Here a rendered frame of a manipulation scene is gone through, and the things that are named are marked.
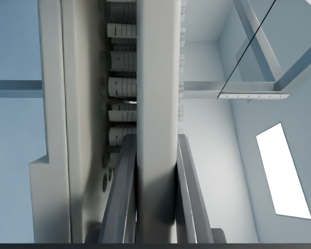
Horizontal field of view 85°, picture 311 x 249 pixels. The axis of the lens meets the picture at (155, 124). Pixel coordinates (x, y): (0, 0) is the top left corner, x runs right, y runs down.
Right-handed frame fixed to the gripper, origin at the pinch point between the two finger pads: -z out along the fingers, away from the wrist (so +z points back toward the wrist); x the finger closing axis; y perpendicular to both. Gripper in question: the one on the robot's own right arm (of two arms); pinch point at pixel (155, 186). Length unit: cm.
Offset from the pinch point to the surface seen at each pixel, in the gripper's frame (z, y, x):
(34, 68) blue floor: -150, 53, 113
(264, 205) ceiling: -119, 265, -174
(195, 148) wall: -225, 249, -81
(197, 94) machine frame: -67, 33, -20
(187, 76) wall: -383, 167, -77
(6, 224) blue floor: -45, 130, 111
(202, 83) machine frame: -70, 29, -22
